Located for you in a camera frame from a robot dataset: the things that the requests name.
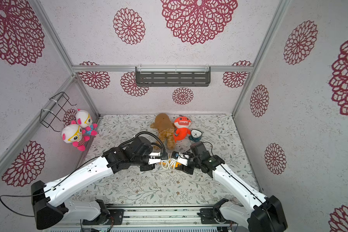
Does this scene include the orange power strip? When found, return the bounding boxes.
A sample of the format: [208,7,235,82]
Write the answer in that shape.
[160,158,182,170]

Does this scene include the white power cord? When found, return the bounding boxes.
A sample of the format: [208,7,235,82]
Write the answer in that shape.
[161,155,180,171]

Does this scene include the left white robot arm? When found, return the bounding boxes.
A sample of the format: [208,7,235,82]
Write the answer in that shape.
[29,131,168,230]

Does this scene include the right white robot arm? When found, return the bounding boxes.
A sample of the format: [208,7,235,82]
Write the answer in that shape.
[171,142,288,232]

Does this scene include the teal alarm clock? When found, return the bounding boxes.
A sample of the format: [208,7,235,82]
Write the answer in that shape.
[188,129,203,143]

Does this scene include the brown gingerbread plush toy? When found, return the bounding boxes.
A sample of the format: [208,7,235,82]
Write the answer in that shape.
[150,113,176,150]

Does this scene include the red shark plush toy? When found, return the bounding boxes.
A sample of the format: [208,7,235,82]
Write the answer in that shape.
[174,116,192,142]

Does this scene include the pink white plush doll rear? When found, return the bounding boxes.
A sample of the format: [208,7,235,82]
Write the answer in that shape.
[71,109,98,136]

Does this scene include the pink white plush doll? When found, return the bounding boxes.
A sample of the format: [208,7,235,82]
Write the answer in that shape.
[71,109,98,136]
[61,124,90,151]

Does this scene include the pink white plush doll front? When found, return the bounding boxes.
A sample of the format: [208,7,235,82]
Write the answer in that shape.
[61,124,90,151]

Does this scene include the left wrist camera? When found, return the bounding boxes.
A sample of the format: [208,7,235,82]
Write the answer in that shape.
[148,152,168,165]

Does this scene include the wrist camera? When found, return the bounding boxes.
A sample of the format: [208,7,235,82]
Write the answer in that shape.
[171,151,190,166]
[148,152,168,165]

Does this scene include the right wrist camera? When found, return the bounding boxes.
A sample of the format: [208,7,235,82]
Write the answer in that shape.
[171,151,190,166]

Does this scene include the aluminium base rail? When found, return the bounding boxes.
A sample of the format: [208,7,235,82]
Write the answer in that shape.
[44,205,248,232]

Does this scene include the grey wall shelf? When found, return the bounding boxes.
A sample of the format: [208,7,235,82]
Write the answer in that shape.
[135,66,211,87]

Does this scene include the black wire basket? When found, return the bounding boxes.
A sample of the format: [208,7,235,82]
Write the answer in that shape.
[39,91,77,132]

